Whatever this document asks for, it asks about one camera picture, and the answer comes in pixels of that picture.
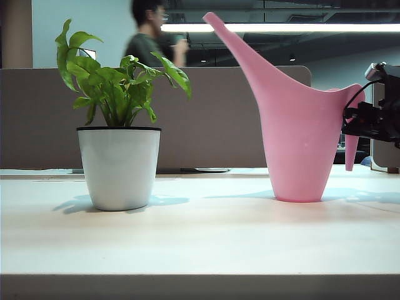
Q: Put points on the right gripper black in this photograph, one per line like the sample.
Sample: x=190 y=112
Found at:
x=379 y=125

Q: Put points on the pink plastic watering can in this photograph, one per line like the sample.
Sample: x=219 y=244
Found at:
x=297 y=134

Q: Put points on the white plant pot black rim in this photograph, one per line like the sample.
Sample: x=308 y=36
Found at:
x=118 y=168

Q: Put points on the green leafy plant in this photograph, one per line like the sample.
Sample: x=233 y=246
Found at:
x=115 y=90

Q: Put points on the small blue object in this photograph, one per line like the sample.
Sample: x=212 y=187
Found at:
x=366 y=161

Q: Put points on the beige rounded partition panel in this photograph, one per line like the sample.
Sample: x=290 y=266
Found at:
x=386 y=156

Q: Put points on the long ceiling light strip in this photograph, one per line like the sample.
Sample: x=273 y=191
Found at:
x=312 y=27

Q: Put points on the brown desk divider panel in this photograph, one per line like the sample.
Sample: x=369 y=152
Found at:
x=218 y=118

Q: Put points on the flat grey disc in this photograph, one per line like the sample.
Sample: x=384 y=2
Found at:
x=212 y=170

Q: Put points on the person in dark shirt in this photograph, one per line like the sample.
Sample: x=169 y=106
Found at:
x=142 y=47

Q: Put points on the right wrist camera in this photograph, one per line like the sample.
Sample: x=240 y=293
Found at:
x=376 y=72

